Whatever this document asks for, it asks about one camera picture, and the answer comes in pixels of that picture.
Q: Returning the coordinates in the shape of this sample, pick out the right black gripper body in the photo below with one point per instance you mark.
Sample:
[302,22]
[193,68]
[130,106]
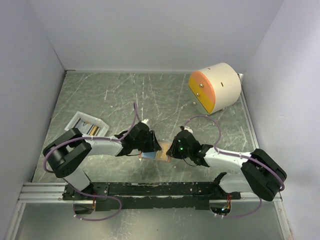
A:
[180,152]

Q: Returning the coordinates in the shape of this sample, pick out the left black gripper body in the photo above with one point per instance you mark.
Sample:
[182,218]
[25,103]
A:
[147,144]

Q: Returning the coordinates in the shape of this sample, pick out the gold credit card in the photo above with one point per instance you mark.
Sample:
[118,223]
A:
[161,155]

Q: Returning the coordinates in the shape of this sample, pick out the brown leather card holder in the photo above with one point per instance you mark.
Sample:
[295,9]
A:
[150,156]

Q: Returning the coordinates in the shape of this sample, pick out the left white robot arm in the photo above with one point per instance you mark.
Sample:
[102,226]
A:
[66,153]

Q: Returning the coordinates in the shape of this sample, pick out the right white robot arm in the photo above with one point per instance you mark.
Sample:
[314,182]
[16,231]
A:
[256,172]

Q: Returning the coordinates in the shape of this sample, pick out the cards stack in tray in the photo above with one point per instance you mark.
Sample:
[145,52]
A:
[87,128]

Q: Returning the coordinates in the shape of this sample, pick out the white card tray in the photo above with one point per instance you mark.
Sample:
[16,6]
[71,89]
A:
[97,121]

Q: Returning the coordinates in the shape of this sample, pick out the cream round drawer cabinet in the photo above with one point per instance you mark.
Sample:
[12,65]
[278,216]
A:
[214,88]

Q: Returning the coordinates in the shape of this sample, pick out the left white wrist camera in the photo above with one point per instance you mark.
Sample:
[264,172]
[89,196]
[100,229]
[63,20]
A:
[146,121]

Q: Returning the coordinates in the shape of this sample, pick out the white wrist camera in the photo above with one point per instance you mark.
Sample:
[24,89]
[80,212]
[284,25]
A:
[187,129]
[146,121]

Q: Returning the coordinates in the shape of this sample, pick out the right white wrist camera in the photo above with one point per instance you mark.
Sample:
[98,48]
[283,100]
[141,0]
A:
[187,129]

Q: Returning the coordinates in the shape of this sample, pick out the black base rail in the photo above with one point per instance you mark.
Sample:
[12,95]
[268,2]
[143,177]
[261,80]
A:
[160,195]

